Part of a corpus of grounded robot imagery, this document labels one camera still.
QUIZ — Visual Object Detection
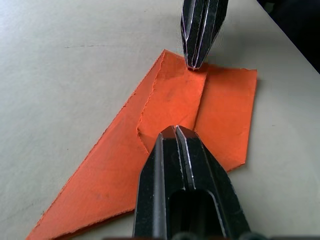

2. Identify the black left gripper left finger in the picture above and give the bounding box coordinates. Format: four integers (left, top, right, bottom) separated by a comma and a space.
132, 125, 187, 238

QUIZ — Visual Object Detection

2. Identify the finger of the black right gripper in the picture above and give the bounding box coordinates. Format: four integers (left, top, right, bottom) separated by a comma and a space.
196, 0, 229, 69
181, 0, 208, 69

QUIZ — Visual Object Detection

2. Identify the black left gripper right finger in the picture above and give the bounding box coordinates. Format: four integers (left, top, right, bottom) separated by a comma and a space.
175, 126, 251, 238

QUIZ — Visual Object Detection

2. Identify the orange paper sheet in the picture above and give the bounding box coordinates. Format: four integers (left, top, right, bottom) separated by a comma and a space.
24, 48, 259, 240

